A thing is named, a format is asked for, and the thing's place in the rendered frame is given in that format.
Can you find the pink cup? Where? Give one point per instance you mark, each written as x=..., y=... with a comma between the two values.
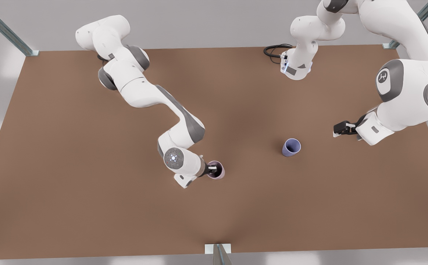
x=220, y=174

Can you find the silver frame post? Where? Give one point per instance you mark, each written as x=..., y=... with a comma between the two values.
x=219, y=254
x=4, y=29
x=420, y=18

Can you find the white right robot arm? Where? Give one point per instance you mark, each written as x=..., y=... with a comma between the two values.
x=140, y=92

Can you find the purple cup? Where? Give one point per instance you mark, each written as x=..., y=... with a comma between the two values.
x=289, y=150

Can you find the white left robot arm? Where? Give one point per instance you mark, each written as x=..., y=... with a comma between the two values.
x=401, y=103

